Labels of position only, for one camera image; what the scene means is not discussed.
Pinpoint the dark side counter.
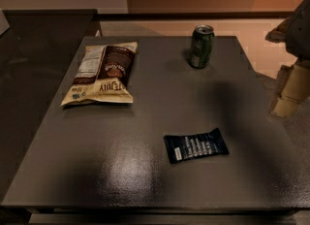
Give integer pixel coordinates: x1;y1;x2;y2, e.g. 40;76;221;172
0;10;95;201

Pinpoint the green soda can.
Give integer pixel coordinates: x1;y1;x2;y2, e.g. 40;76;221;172
189;24;214;69

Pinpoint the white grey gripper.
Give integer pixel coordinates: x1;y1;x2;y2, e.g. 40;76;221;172
265;0;310;117

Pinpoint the brown tan chip bag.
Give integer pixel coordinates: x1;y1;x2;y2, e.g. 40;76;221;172
61;42;138;106

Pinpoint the dark blue rxbar wrapper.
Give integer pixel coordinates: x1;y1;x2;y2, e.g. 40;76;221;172
164;128;230;164

